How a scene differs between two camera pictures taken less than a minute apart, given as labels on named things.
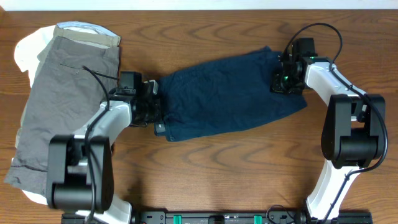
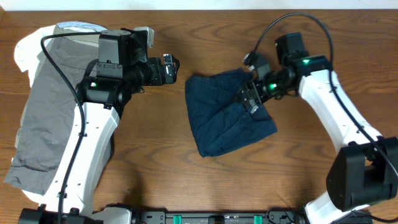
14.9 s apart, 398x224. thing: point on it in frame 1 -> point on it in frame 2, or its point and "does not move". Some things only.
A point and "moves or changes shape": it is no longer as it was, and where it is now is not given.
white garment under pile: (27, 54) does not move
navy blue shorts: (224, 96) moves or changes shape
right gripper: (275, 87) -> (253, 85)
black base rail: (229, 218) does not move
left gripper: (157, 115) -> (167, 77)
